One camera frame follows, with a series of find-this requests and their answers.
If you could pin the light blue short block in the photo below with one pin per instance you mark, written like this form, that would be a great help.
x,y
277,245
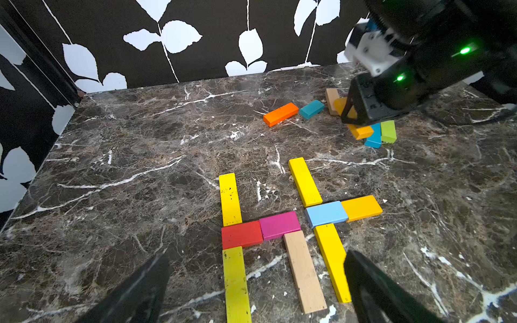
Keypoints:
x,y
327,213

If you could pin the cyan long block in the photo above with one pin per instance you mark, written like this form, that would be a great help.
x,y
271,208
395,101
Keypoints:
x,y
374,141

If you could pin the red block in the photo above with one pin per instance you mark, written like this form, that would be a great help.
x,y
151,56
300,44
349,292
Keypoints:
x,y
242,234

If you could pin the orange long block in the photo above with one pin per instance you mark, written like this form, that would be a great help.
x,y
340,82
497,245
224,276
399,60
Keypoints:
x,y
280,114

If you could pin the teal short block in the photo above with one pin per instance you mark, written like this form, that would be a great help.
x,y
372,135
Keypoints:
x,y
311,109

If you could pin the magenta block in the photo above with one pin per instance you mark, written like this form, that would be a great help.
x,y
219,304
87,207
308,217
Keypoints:
x,y
277,226

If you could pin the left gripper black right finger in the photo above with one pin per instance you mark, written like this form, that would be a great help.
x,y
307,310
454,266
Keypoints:
x,y
377,298

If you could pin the yellow-green long block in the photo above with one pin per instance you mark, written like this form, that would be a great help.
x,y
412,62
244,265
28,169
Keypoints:
x,y
236,291

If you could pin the lime green short block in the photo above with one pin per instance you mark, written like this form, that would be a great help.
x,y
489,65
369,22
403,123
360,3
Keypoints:
x,y
388,132

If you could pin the natural wood long block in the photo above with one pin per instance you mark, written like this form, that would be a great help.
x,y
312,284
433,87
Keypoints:
x,y
332,95

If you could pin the amber short block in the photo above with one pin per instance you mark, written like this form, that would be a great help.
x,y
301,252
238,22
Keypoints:
x,y
361,208

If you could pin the yellow long block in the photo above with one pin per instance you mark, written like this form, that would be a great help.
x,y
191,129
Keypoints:
x,y
231,213

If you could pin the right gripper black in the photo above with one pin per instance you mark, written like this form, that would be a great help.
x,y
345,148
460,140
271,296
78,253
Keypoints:
x,y
363,108

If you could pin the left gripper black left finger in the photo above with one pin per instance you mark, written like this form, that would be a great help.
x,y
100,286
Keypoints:
x,y
139,298

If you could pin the tan wood long block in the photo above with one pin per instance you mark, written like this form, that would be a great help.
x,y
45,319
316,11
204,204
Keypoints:
x,y
307,282

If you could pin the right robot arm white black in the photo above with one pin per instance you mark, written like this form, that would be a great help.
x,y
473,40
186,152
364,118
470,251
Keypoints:
x,y
414,49

